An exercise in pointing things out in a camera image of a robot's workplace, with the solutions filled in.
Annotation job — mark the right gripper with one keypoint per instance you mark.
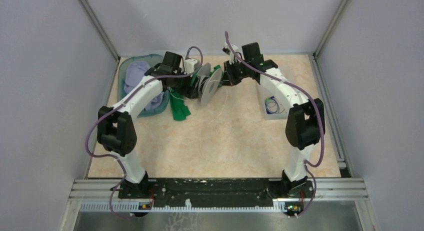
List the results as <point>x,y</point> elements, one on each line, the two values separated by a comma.
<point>228,78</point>

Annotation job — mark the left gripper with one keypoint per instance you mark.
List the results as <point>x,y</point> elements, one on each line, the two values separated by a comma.
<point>190,92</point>

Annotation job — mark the white filament spool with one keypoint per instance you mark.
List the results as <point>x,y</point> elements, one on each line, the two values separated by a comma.
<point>208,82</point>

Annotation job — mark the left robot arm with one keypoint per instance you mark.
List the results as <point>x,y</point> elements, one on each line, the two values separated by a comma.
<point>115,125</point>

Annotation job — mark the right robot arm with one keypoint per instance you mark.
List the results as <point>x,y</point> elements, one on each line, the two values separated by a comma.
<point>305,122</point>

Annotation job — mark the green cloth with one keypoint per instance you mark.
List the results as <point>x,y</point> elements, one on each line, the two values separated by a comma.
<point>178,102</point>

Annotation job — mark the teal plastic basket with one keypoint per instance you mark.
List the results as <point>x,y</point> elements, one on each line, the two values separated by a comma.
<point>152,60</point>

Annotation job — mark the lavender cloth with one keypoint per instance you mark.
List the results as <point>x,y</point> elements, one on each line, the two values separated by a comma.
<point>134,74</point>

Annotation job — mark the clear plastic box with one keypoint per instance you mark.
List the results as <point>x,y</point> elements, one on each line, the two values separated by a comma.
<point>270,107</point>

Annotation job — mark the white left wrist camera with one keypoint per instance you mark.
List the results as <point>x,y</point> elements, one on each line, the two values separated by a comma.
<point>190,65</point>

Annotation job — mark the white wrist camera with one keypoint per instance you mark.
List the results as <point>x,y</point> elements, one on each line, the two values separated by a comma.
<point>231,51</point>
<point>190,65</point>

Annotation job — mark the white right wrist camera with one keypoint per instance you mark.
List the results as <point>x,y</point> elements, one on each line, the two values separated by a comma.
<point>231,51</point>

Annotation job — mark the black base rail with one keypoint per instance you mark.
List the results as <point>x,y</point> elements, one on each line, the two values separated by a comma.
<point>211,193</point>

